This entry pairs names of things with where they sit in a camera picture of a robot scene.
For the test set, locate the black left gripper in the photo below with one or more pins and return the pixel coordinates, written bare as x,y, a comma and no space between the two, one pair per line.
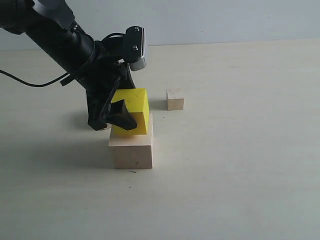
103,77

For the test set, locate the yellow cube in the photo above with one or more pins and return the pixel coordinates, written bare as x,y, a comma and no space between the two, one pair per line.
136,101

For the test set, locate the large wooden cube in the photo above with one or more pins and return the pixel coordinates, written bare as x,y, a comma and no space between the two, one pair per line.
133,152

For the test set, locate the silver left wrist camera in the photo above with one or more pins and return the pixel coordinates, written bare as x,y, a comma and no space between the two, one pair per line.
134,48

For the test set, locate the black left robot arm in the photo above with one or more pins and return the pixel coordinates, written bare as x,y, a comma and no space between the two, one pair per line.
52,26

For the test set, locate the small wooden cube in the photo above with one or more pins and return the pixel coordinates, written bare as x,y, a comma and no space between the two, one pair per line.
174,99

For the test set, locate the medium wooden cube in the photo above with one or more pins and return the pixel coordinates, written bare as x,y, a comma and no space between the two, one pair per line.
107,127

